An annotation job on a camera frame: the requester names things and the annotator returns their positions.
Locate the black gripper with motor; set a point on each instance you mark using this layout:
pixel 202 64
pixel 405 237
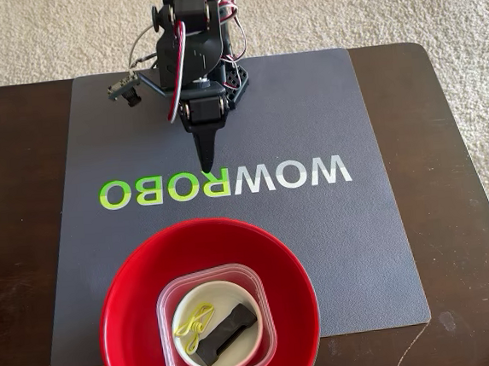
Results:
pixel 202 110

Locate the clear square plastic container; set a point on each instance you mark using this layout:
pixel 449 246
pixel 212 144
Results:
pixel 164 299

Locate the black plastic buckle piece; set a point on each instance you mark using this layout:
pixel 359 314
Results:
pixel 223 334

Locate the small white bowl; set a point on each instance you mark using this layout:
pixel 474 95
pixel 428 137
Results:
pixel 250 341

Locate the black perforated arm base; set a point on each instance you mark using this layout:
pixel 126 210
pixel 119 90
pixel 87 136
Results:
pixel 236 83

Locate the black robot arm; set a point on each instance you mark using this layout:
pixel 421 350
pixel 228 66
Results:
pixel 196 52

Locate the large red bowl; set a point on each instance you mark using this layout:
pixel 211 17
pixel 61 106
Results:
pixel 128 321

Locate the grey mat with WOWROBO print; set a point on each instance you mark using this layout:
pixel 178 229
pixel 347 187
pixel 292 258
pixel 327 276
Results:
pixel 317 236

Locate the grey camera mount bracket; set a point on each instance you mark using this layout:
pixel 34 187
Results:
pixel 150 82

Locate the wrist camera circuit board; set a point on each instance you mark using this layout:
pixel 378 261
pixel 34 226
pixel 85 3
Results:
pixel 124 90

